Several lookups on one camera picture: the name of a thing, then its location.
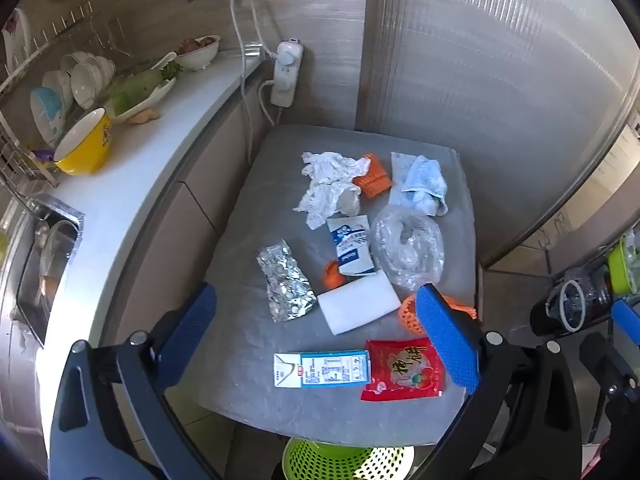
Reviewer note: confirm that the light blue cloth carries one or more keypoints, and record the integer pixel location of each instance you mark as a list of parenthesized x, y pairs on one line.
[(422, 182)]

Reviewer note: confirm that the small orange cap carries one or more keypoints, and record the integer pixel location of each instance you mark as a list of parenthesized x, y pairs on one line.
[(331, 275)]

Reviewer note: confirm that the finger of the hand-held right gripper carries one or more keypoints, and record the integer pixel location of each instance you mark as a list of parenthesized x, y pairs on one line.
[(627, 322), (607, 375)]

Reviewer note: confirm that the white and blue packet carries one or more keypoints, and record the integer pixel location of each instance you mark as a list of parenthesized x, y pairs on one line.
[(352, 247)]

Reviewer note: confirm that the crumpled white paper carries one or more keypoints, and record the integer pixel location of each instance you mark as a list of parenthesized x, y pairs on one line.
[(325, 185)]

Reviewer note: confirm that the steel sink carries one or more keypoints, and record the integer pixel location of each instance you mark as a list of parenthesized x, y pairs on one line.
[(50, 260)]

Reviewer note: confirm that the blue patterned bowl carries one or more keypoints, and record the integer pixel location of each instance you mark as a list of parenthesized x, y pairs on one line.
[(47, 115)]

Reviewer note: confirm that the clear plastic bag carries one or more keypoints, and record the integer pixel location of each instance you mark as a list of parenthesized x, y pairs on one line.
[(407, 245)]

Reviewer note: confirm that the black bin with clear liner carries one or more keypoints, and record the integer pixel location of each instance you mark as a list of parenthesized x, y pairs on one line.
[(565, 305)]

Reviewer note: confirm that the frosted glass sliding door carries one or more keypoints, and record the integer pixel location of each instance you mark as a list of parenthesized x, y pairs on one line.
[(475, 85)]

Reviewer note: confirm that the orange fruit net sleeve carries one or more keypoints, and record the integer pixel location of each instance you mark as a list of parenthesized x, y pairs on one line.
[(409, 317)]

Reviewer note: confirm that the red snack packet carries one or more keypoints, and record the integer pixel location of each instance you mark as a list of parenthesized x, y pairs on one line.
[(400, 370)]

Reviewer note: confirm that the small orange mesh net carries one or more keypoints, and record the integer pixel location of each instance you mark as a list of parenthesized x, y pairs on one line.
[(372, 182)]

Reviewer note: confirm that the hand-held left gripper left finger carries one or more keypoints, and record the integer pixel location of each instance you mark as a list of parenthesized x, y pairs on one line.
[(197, 325)]

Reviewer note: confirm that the floral white plate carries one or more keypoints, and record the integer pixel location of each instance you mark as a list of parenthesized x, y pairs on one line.
[(15, 40)]

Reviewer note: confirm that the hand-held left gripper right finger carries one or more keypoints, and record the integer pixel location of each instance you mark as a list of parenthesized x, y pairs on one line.
[(445, 335)]

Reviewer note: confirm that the yellow bowl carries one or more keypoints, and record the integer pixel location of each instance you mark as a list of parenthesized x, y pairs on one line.
[(85, 145)]

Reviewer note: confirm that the green perforated basket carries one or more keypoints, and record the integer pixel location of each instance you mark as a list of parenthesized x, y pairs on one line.
[(320, 460)]

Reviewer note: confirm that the white foam block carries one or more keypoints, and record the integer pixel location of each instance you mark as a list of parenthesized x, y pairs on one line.
[(357, 305)]

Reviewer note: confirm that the white power strip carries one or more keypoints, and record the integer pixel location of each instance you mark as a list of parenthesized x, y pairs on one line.
[(285, 70)]

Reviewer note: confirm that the crumpled aluminium foil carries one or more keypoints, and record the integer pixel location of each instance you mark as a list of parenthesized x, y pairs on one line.
[(287, 285)]

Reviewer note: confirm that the green leafy vegetable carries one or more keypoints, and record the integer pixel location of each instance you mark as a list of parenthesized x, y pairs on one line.
[(135, 87)]

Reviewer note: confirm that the white bowl of mushrooms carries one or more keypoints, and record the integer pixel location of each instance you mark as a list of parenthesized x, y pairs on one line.
[(200, 55)]

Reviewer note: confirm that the long white dish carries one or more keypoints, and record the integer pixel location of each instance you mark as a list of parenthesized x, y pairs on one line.
[(150, 95)]

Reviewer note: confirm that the ginger root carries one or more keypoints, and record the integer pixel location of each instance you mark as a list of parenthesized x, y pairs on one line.
[(145, 116)]

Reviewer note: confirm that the white kitchen counter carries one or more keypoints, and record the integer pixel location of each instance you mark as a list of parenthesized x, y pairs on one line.
[(150, 160)]

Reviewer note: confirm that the white and blue milk carton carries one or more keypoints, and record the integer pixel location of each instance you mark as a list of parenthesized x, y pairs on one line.
[(325, 370)]

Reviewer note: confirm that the green plastic basin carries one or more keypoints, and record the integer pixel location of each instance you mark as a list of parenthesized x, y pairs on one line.
[(622, 270)]

